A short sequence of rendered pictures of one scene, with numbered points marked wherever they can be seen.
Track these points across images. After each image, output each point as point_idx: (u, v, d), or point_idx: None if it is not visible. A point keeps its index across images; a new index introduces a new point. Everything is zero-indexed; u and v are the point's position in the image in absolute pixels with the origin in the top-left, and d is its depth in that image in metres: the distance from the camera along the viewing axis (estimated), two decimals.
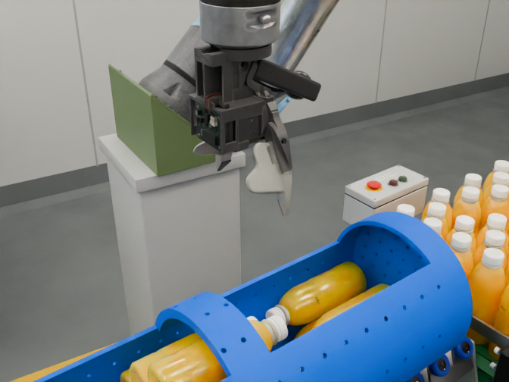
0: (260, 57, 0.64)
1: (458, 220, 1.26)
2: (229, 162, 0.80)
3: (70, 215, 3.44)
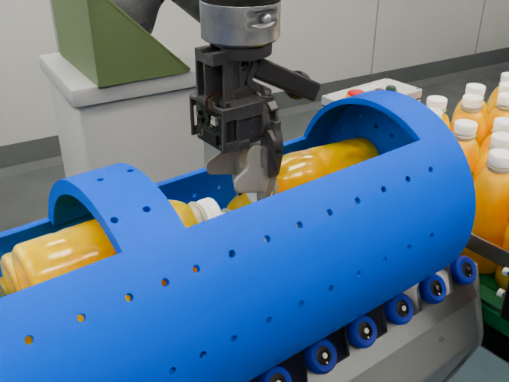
0: (261, 56, 0.64)
1: (457, 123, 1.02)
2: None
3: (41, 183, 3.20)
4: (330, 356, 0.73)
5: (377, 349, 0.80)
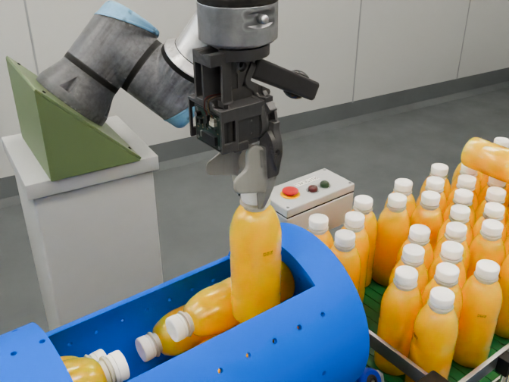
0: (259, 57, 0.64)
1: None
2: None
3: (23, 219, 3.28)
4: None
5: None
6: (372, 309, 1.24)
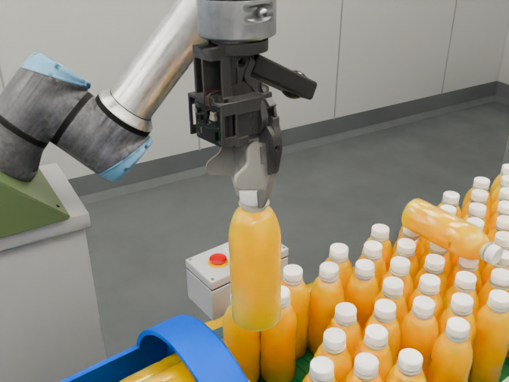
0: (258, 51, 0.65)
1: None
2: None
3: None
4: None
5: None
6: None
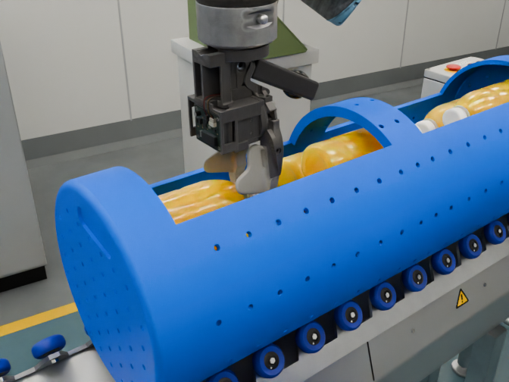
0: (258, 57, 0.64)
1: None
2: None
3: (107, 165, 3.48)
4: (477, 248, 1.01)
5: (504, 247, 1.07)
6: None
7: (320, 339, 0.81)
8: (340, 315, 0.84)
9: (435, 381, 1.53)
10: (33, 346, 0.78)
